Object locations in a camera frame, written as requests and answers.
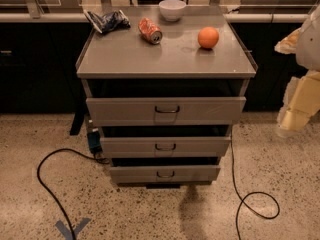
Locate black floor cable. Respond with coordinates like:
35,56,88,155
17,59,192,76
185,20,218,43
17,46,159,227
36,148,111,240
229,130,281,240

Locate blue floor tape mark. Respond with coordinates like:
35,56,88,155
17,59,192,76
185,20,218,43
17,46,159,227
55,218,91,240

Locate white ceramic bowl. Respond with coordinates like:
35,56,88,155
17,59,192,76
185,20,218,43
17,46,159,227
159,0,186,21

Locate black right floor cable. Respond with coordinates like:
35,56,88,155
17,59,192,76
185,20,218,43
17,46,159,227
229,130,281,240

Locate grey top drawer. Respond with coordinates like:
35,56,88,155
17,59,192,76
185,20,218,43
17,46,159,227
86,97,246,126

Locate black left floor cable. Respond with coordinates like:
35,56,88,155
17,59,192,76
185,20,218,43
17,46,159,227
36,148,111,240

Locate grey middle drawer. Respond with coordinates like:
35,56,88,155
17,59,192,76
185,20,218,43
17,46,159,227
101,137,231,158

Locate crushed orange soda can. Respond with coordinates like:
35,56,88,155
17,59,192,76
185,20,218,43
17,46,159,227
138,18,162,45

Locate grey metal drawer cabinet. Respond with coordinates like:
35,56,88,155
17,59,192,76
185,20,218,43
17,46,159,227
75,5,259,189

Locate blue power adapter box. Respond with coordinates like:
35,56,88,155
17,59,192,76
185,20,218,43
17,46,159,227
87,130,102,154

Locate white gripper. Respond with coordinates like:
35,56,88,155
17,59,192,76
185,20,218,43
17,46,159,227
274,5,320,137

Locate blue crumpled chip bag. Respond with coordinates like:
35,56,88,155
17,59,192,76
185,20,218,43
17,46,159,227
84,10,131,34

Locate orange fruit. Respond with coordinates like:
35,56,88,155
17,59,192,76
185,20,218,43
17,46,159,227
198,27,219,49

